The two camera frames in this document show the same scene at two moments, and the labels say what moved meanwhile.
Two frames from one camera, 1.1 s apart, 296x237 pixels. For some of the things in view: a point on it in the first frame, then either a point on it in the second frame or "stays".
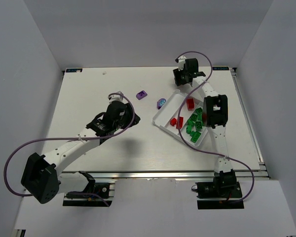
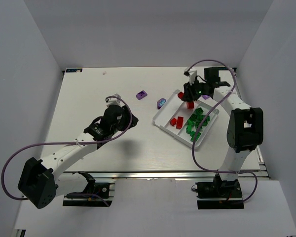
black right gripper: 178,78 -> 189,93
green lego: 188,129 stays
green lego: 189,122 stays
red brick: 181,119 stays
